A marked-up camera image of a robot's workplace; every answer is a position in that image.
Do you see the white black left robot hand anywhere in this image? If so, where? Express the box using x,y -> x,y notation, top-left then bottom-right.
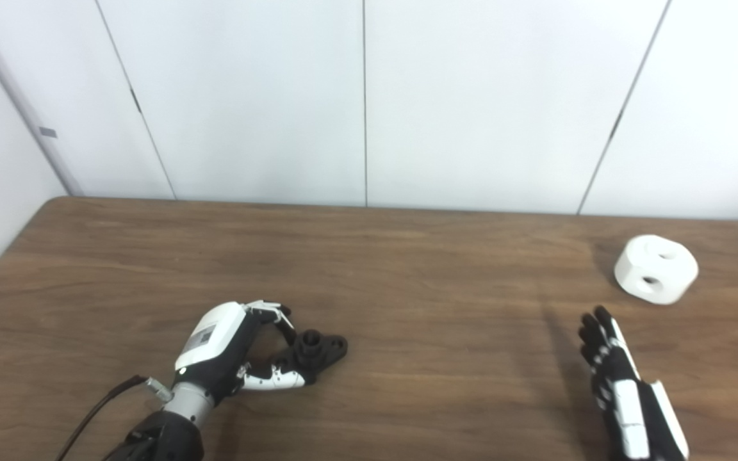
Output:
174,300 -> 309,401

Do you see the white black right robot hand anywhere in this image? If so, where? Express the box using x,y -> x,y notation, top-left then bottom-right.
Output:
578,305 -> 690,461

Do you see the black holder with flange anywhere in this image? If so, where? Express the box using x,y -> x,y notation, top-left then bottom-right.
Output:
279,329 -> 349,385

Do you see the round white piece with holes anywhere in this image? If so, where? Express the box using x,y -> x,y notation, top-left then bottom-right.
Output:
614,234 -> 699,305

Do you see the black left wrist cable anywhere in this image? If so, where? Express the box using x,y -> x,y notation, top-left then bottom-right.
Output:
55,375 -> 171,461

